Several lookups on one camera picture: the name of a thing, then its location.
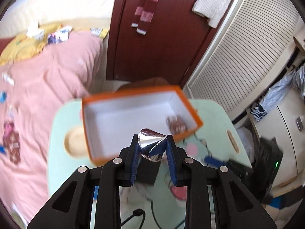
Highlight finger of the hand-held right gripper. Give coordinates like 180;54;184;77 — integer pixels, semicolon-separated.
204;156;230;167

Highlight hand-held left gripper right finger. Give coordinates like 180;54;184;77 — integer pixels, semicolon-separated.
165;135;278;229

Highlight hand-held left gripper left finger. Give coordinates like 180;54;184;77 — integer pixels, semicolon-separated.
27;134;141;229

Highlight silver foil cone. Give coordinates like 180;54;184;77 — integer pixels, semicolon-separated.
137;128;167;163

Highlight orange cardboard box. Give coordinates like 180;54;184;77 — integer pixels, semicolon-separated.
81;85;204;166

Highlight mint green cartoon desktop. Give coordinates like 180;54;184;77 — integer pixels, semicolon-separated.
46;99;253;229

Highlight cream wardrobe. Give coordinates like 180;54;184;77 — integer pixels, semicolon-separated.
248;98;305;196

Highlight small brown patterned object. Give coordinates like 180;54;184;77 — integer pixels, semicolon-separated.
165;115;187;134

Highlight zebra print bag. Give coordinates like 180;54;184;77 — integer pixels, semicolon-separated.
250;102;268;122

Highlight blue striped shirt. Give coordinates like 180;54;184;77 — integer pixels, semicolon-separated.
260;65;305;114

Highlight cream louvered closet door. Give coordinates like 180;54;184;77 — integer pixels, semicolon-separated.
186;0;301;124

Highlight pink blanket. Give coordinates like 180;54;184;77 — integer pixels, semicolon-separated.
0;32;103;225

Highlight brown snowflake packet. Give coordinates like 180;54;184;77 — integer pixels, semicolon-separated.
3;131;21;149
10;146;21;165

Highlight dark red wooden door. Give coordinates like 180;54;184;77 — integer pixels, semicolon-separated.
106;0;220;89

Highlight pink toy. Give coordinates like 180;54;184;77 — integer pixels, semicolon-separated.
2;122;15;139

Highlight yellow printed cloth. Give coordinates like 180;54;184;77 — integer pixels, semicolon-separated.
91;27;109;39

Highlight smartphone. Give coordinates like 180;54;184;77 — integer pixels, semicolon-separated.
48;26;72;44

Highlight red pink striped scarf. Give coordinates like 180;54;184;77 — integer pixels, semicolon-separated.
131;0;161;36

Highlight yellow pillow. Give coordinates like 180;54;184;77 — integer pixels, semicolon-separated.
0;24;72;65

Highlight white knitted sweater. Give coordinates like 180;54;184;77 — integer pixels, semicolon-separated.
183;0;243;28

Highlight cream tufted headboard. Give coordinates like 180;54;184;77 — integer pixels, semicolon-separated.
0;0;120;39

